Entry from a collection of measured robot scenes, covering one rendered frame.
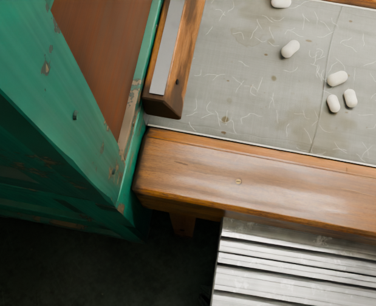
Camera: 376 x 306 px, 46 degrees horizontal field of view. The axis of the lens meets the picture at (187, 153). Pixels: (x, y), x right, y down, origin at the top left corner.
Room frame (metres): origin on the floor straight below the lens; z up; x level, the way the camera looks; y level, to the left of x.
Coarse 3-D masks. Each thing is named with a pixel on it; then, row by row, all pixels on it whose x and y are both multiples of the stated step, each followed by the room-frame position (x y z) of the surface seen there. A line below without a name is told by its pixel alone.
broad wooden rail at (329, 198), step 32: (160, 160) 0.18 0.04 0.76; (192, 160) 0.18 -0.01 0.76; (224, 160) 0.18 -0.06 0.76; (256, 160) 0.18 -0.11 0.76; (288, 160) 0.19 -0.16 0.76; (320, 160) 0.19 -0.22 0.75; (160, 192) 0.13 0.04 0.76; (192, 192) 0.13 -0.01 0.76; (224, 192) 0.13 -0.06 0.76; (256, 192) 0.13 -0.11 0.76; (288, 192) 0.13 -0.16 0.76; (320, 192) 0.13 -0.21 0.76; (352, 192) 0.13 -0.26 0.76; (288, 224) 0.09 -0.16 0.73; (320, 224) 0.08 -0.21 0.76; (352, 224) 0.08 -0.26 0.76
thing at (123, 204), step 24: (144, 120) 0.25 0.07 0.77; (0, 192) 0.16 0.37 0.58; (24, 192) 0.12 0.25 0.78; (48, 192) 0.11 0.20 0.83; (120, 192) 0.12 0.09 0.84; (0, 216) 0.19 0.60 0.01; (24, 216) 0.17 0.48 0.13; (48, 216) 0.16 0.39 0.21; (72, 216) 0.13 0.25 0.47; (96, 216) 0.11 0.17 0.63; (120, 216) 0.09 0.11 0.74; (144, 216) 0.16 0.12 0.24; (144, 240) 0.11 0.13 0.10
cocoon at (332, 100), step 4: (332, 96) 0.30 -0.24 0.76; (336, 96) 0.30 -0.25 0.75; (328, 100) 0.30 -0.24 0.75; (332, 100) 0.29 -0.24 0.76; (336, 100) 0.29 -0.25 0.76; (328, 104) 0.29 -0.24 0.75; (332, 104) 0.29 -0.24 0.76; (336, 104) 0.29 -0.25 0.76; (332, 108) 0.28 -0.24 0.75; (336, 108) 0.28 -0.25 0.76
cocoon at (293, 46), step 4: (292, 40) 0.41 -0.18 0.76; (288, 44) 0.40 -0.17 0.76; (292, 44) 0.40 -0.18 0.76; (296, 44) 0.40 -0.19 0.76; (284, 48) 0.39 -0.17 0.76; (288, 48) 0.39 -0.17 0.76; (292, 48) 0.39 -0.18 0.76; (296, 48) 0.39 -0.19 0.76; (284, 52) 0.38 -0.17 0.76; (288, 52) 0.38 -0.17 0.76; (292, 52) 0.38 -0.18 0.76; (284, 56) 0.38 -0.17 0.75; (288, 56) 0.38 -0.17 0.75
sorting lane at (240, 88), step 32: (224, 0) 0.50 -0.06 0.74; (256, 0) 0.50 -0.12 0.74; (224, 32) 0.43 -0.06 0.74; (256, 32) 0.43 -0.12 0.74; (288, 32) 0.43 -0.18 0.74; (320, 32) 0.43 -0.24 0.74; (352, 32) 0.43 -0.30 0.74; (192, 64) 0.37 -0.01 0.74; (224, 64) 0.37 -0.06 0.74; (256, 64) 0.37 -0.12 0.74; (288, 64) 0.37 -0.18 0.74; (320, 64) 0.37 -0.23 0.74; (352, 64) 0.37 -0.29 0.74; (192, 96) 0.30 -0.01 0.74; (224, 96) 0.31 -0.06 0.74; (256, 96) 0.31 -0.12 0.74; (288, 96) 0.31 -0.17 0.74; (320, 96) 0.31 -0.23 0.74; (160, 128) 0.25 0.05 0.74; (192, 128) 0.25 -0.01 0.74; (224, 128) 0.25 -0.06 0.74; (256, 128) 0.25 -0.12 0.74; (288, 128) 0.25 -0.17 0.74; (320, 128) 0.25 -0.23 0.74; (352, 128) 0.25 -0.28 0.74; (352, 160) 0.19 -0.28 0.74
